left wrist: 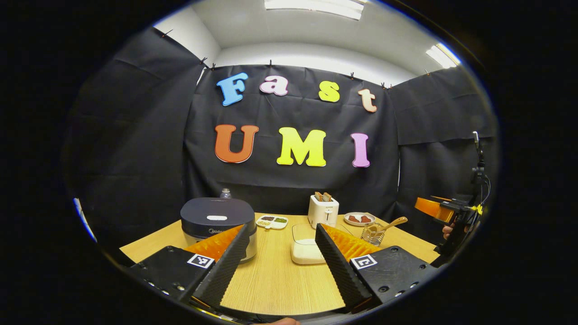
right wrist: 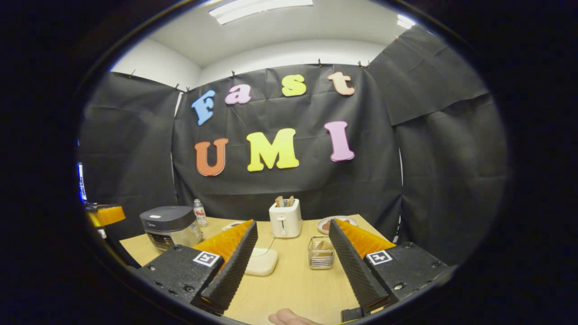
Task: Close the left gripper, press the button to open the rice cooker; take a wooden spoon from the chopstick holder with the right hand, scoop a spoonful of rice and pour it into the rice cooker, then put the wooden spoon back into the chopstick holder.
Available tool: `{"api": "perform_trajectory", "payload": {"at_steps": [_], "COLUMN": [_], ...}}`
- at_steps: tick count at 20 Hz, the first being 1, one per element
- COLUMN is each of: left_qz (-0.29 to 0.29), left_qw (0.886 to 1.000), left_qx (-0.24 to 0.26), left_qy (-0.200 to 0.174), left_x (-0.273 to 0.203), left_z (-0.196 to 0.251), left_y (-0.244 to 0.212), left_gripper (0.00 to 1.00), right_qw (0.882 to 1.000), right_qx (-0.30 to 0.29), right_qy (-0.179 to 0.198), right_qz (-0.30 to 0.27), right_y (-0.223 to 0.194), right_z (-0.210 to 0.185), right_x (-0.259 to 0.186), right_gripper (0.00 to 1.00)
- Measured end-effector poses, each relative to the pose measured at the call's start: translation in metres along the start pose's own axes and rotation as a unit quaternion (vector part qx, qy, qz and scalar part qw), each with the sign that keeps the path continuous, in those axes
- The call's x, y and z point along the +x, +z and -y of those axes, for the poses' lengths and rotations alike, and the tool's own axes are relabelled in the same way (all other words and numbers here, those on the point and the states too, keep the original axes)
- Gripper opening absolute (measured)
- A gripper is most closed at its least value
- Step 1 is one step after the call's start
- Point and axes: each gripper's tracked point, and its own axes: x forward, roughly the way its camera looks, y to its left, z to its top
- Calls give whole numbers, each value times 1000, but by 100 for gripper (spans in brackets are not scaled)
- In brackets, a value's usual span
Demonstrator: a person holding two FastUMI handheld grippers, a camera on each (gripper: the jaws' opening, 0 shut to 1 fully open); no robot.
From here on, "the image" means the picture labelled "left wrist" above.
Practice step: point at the short ceiling light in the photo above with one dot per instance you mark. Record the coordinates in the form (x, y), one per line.
(443, 55)

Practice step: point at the clear container of rice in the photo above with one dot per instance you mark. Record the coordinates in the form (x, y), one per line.
(305, 253)

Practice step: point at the dark grey rice cooker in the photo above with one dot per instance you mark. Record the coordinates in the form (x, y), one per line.
(216, 212)

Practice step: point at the white round plate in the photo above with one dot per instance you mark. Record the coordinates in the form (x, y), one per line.
(359, 224)

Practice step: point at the white divided dish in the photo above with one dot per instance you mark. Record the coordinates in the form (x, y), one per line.
(272, 222)

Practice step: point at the black backdrop cloth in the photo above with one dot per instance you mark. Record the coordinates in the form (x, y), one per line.
(135, 149)

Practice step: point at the long ceiling light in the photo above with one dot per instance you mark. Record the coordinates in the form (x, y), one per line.
(316, 8)

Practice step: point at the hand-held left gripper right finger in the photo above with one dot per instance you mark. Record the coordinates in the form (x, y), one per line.
(338, 266)

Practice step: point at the red meat piece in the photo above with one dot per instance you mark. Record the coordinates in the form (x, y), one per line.
(353, 219)
(365, 219)

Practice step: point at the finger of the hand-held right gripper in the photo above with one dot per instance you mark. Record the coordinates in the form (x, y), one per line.
(429, 207)
(440, 198)

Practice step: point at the wooden spoon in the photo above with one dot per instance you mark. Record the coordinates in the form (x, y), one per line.
(393, 222)

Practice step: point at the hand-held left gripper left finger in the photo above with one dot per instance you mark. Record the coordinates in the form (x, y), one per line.
(226, 266)

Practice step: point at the white toaster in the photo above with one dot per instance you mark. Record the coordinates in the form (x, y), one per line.
(323, 214)

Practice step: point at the small clear bottle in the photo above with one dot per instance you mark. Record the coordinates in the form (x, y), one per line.
(226, 194)

